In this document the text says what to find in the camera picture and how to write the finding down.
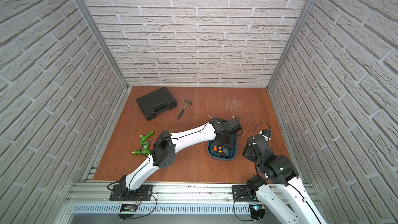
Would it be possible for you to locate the left controller board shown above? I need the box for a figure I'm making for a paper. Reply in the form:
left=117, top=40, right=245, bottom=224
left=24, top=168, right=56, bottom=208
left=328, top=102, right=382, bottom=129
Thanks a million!
left=118, top=204, right=138, bottom=220

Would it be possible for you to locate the black plastic tool case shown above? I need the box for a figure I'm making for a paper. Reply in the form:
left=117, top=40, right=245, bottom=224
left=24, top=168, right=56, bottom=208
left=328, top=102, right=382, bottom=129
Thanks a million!
left=136, top=87, right=177, bottom=121

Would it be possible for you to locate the right controller board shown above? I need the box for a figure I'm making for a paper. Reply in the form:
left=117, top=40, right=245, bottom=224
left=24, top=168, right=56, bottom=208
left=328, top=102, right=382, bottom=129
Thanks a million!
left=249, top=204, right=266, bottom=222

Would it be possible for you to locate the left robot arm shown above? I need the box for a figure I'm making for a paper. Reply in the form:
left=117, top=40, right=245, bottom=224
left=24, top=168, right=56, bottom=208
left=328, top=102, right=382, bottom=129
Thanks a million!
left=119, top=118, right=242, bottom=196

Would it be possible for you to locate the teal storage tray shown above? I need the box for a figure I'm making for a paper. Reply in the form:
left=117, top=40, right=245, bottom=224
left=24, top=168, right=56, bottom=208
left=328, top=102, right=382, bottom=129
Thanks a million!
left=207, top=138, right=238, bottom=161

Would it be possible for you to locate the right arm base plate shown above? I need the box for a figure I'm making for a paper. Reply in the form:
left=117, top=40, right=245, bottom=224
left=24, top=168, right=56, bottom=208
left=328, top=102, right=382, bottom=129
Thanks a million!
left=232, top=185, right=274, bottom=205

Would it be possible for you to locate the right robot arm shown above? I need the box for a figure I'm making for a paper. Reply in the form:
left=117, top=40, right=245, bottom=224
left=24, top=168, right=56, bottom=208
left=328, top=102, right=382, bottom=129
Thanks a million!
left=243, top=132, right=326, bottom=224

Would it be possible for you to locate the green plastic faucet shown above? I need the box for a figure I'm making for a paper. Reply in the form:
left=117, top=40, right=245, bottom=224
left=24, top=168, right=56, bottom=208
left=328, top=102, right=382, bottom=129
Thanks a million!
left=132, top=146, right=151, bottom=156
left=140, top=130, right=154, bottom=146

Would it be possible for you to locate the aluminium front rail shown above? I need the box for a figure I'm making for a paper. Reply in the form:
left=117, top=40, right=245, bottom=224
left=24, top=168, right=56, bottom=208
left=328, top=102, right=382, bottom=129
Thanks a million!
left=64, top=180, right=234, bottom=204

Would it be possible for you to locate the controller board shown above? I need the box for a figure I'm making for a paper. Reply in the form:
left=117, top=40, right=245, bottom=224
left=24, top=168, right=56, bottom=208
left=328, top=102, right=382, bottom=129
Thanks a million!
left=118, top=204, right=138, bottom=220
left=249, top=204, right=266, bottom=222

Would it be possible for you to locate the lower green plastic faucet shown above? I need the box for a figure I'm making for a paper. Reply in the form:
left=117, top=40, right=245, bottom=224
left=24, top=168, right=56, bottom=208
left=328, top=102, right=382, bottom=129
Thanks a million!
left=132, top=146, right=151, bottom=156

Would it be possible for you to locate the small claw hammer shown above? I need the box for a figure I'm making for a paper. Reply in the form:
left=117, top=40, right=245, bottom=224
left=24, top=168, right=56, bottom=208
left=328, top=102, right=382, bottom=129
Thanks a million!
left=177, top=100, right=192, bottom=119

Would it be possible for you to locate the upper green plastic faucet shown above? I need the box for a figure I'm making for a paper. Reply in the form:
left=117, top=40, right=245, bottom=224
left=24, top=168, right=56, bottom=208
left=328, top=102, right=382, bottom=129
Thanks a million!
left=140, top=130, right=154, bottom=146

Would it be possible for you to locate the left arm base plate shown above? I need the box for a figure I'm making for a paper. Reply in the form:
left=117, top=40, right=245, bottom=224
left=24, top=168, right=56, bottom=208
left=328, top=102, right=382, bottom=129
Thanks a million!
left=109, top=184, right=153, bottom=202

